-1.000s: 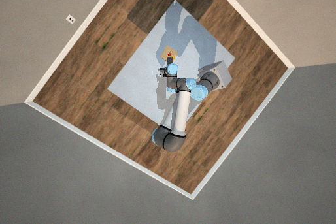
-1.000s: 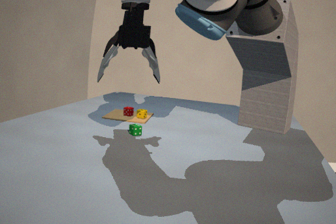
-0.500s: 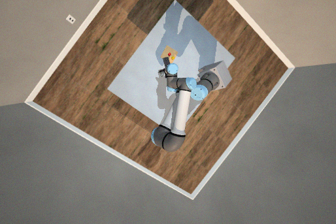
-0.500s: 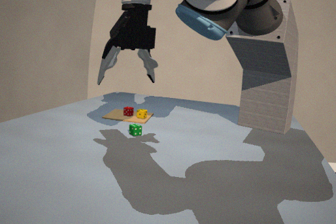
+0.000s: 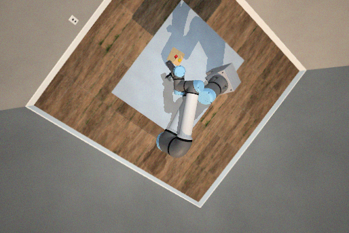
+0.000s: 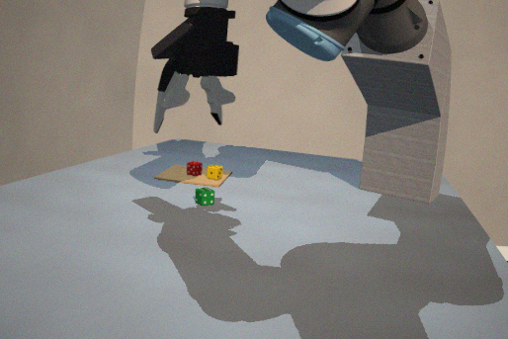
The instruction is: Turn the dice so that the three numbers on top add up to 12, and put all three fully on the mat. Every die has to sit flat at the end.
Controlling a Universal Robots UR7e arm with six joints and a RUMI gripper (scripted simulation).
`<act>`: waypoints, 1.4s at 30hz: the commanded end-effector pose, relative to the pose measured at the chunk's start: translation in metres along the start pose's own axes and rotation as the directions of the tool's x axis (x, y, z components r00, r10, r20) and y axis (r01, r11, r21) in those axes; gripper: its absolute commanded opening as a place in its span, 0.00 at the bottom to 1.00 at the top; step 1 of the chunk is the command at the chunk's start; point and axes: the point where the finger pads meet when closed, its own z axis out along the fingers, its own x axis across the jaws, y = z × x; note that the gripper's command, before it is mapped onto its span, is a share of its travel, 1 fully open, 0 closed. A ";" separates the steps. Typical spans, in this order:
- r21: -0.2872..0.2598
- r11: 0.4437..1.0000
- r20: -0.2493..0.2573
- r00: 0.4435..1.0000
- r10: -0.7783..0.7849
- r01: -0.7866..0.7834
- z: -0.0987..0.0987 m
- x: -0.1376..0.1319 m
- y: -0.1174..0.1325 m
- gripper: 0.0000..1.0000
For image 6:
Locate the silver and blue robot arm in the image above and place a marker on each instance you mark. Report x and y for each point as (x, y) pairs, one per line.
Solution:
(322, 28)

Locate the tan mat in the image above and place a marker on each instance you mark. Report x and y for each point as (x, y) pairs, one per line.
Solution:
(178, 173)

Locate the yellow die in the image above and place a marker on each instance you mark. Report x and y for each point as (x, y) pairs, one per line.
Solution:
(214, 172)

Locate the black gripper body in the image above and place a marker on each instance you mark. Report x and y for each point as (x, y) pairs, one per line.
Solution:
(208, 34)

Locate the red die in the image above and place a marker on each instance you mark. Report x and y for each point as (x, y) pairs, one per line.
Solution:
(194, 168)

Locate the green die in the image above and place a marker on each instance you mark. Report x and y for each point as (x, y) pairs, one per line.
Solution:
(204, 196)

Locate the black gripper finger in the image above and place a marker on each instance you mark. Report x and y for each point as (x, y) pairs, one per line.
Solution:
(217, 96)
(171, 89)

